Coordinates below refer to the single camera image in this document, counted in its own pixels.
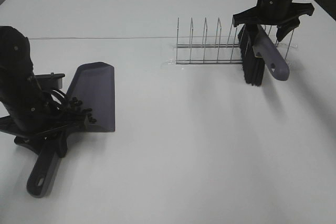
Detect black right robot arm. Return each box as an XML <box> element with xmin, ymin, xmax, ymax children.
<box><xmin>233</xmin><ymin>0</ymin><xmax>335</xmax><ymax>53</ymax></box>

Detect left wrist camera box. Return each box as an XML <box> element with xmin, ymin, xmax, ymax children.
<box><xmin>35</xmin><ymin>72</ymin><xmax>65</xmax><ymax>90</ymax></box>

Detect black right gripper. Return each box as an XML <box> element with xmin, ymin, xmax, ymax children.
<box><xmin>233</xmin><ymin>0</ymin><xmax>314</xmax><ymax>54</ymax></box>

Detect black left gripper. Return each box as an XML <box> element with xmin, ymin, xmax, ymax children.
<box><xmin>1</xmin><ymin>77</ymin><xmax>79</xmax><ymax>158</ymax></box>

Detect metal wire dish rack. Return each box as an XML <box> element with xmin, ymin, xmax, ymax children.
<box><xmin>160</xmin><ymin>16</ymin><xmax>300</xmax><ymax>68</ymax></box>

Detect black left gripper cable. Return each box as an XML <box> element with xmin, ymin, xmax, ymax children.
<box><xmin>39</xmin><ymin>89</ymin><xmax>69</xmax><ymax>116</ymax></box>

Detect grey plastic dustpan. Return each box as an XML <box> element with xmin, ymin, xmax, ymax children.
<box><xmin>26</xmin><ymin>62</ymin><xmax>116</xmax><ymax>198</ymax></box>

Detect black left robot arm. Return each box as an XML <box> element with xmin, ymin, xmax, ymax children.
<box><xmin>1</xmin><ymin>26</ymin><xmax>85</xmax><ymax>157</ymax></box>

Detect grey hand brush black bristles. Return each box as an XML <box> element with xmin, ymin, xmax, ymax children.
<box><xmin>238</xmin><ymin>25</ymin><xmax>290</xmax><ymax>87</ymax></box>

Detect pile of coffee beans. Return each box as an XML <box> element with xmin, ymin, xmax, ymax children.
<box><xmin>67</xmin><ymin>97</ymin><xmax>97</xmax><ymax>125</ymax></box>

